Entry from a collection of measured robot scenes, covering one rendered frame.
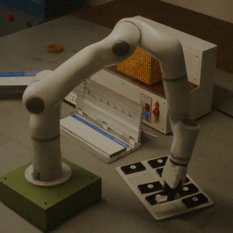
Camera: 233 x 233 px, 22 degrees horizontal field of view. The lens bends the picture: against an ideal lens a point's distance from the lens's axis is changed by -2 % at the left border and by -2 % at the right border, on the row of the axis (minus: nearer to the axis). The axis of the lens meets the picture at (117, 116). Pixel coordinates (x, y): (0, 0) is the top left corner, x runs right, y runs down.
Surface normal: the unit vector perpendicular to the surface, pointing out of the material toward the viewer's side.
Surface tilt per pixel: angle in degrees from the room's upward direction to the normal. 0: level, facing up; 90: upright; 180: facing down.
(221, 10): 90
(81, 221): 0
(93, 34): 0
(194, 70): 90
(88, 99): 83
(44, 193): 3
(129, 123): 83
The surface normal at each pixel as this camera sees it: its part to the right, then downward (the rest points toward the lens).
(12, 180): 0.00, -0.89
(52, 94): 0.32, 0.25
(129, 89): -0.72, 0.33
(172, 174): -0.89, 0.00
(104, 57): -0.60, 0.68
